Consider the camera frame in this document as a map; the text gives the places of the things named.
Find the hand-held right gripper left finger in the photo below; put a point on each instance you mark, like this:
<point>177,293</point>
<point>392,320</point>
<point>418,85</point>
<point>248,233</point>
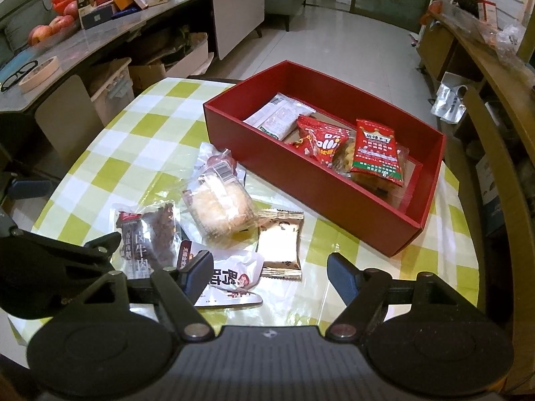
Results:
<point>199,275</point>

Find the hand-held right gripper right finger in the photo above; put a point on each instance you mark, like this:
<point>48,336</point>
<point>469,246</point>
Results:
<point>340,279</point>

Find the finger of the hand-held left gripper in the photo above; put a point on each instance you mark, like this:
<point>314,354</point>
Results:
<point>31,188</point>
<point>104,244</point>

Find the white red print packet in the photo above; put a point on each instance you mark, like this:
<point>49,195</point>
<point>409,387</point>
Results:
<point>234,275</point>

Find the clear dark jerky packet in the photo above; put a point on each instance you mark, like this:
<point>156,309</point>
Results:
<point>150,234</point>

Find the golden biscuit packet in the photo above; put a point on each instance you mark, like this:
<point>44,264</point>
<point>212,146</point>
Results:
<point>278,242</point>

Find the clear round pastry packet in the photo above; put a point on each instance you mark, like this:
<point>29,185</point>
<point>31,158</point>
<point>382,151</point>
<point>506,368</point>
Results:
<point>221,204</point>

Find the clear yellow crisps packet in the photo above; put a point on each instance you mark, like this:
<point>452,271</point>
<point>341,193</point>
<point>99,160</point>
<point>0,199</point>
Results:
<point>345,156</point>

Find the red cardboard box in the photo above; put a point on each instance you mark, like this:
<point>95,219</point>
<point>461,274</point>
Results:
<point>271,175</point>

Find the red crown print packet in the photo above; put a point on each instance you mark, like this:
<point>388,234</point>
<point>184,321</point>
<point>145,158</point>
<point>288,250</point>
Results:
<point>376,154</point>

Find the red gummy candy packet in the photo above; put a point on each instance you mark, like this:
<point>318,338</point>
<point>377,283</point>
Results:
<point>322,142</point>

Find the long white snack packet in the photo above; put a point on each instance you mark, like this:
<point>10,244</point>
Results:
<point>273,119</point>

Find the black eyeglasses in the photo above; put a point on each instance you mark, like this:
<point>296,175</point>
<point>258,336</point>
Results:
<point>16,77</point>

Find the roll of masking tape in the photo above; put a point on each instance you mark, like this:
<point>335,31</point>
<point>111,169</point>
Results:
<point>50,69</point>

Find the red apple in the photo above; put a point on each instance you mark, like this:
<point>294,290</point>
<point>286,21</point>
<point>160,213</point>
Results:
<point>39,35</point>
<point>62,24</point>
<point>72,9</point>

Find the white blue carton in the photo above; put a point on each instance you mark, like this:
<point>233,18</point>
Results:
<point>491,192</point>

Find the dark blue box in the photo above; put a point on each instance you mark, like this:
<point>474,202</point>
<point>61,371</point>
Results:
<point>96,16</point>

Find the long grey cabinet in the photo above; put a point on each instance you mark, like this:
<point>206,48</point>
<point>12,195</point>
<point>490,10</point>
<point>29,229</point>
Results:
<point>125,29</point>

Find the silver foil bag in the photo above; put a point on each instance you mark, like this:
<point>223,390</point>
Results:
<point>449,100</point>

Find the wooden sideboard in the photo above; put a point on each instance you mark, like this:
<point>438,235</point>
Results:
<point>472,50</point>

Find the orange red bag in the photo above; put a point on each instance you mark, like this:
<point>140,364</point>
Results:
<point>430,12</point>

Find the clear plastic bag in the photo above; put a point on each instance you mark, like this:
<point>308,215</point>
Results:
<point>505,41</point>

